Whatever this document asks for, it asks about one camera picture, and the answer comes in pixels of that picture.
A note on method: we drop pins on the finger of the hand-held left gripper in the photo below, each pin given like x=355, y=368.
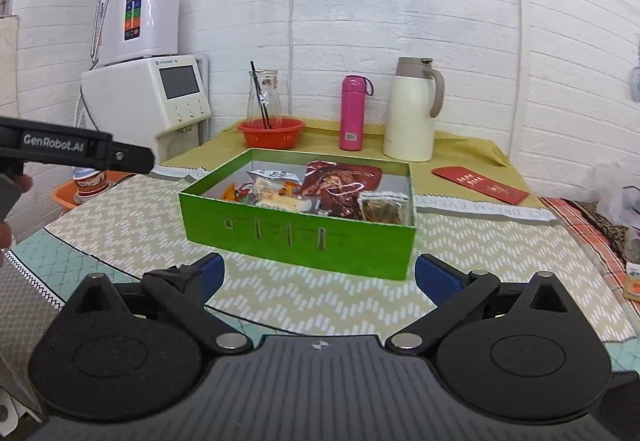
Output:
x=132, y=158

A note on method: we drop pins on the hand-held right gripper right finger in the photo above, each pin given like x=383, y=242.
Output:
x=435, y=276

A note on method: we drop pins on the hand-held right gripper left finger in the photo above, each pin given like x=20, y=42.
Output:
x=212, y=276

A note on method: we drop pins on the clear bag of brown snacks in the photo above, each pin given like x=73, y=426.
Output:
x=382, y=210

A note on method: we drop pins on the orange snack packet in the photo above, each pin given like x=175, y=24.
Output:
x=231, y=193

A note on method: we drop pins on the green cardboard box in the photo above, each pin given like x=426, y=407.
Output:
x=300, y=241

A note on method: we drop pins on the clear packet of yellow pastries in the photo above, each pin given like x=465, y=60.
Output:
x=282, y=202

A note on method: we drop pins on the white black snack packet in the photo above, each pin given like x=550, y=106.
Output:
x=272, y=175

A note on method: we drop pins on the maroon glossy snack packet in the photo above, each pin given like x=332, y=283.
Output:
x=335, y=193

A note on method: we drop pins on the person's left hand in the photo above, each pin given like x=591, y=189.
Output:
x=4, y=236

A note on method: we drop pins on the printed bowl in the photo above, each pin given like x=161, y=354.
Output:
x=90, y=182

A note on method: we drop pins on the orange plastic basin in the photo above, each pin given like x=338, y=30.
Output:
x=62, y=197

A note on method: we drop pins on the white dispenser with screen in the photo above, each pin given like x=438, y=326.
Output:
x=140, y=101

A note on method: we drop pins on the red envelope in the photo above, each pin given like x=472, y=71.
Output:
x=480, y=186

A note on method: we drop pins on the yellow cloth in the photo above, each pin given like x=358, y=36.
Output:
x=465, y=151

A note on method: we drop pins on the red plastic basket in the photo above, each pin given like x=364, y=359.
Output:
x=272, y=136

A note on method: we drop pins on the black chopstick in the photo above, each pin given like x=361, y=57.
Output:
x=265, y=106
x=260, y=93

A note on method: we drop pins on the glass carafe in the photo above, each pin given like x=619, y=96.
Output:
x=265, y=96

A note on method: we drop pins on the white water purifier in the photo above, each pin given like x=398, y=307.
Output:
x=155, y=11

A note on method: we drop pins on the brown patterned cloth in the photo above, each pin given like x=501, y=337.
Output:
x=580, y=231

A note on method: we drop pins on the cream thermal jug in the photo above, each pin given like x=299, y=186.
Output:
x=410, y=116

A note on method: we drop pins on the pink thermos bottle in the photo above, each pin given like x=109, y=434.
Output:
x=352, y=116

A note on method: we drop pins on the clear plastic bag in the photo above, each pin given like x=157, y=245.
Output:
x=612, y=196

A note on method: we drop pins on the white wall conduit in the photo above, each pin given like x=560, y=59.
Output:
x=518, y=46
x=292, y=46

